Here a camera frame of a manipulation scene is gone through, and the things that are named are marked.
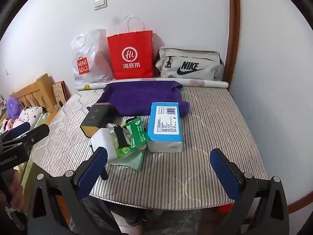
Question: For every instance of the white plastic shopping bag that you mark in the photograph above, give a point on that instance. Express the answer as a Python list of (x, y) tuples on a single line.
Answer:
[(85, 51)]

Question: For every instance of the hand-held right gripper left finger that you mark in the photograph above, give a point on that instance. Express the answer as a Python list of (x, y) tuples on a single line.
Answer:
[(93, 166)]

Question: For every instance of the red plastic object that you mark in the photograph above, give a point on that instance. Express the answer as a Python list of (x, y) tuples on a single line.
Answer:
[(225, 207)]

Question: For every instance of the dark green tea box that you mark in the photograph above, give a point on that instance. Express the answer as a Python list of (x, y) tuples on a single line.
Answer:
[(94, 120)]

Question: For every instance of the wooden headboard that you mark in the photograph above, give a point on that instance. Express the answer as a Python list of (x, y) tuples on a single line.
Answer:
[(36, 88)]

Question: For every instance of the purple plush toy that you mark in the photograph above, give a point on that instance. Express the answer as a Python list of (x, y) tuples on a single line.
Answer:
[(13, 107)]

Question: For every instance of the striped mattress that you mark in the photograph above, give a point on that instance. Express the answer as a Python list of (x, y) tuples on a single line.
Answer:
[(220, 127)]

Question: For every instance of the black watch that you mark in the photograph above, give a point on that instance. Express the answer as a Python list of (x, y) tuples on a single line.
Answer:
[(119, 137)]

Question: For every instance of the white spotted pillow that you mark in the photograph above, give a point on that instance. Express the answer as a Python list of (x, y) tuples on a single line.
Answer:
[(30, 113)]

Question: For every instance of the rolled white patterned paper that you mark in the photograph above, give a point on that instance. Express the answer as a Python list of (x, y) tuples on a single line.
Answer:
[(210, 83)]

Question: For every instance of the white foam block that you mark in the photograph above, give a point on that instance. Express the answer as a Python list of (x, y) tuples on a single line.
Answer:
[(102, 139)]

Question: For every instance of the blue tissue pack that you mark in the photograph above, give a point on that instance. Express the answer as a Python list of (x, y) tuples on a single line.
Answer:
[(166, 127)]

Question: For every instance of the brown patterned box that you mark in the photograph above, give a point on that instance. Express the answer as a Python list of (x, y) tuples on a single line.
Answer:
[(58, 93)]

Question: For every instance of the dark green snack packet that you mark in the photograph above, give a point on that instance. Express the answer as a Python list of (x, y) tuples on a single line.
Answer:
[(138, 132)]

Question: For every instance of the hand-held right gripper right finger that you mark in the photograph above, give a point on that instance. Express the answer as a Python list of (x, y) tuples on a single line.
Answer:
[(225, 173)]

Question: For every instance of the purple towel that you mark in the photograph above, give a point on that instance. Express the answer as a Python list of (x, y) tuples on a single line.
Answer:
[(137, 98)]

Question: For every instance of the red paper bag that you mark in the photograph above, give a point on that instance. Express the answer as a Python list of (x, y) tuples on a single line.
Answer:
[(117, 41)]

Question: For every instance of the grey waist bag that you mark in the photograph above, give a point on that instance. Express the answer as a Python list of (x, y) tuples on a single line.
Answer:
[(210, 63)]

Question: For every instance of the white light switch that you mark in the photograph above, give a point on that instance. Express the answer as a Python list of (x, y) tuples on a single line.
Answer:
[(99, 3)]

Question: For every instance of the wooden door frame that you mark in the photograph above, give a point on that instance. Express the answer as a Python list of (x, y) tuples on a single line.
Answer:
[(233, 17)]

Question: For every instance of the person's left hand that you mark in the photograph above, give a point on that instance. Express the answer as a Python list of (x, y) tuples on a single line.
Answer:
[(14, 191)]

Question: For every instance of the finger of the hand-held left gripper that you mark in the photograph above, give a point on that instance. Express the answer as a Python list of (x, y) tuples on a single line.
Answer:
[(36, 133), (20, 129)]

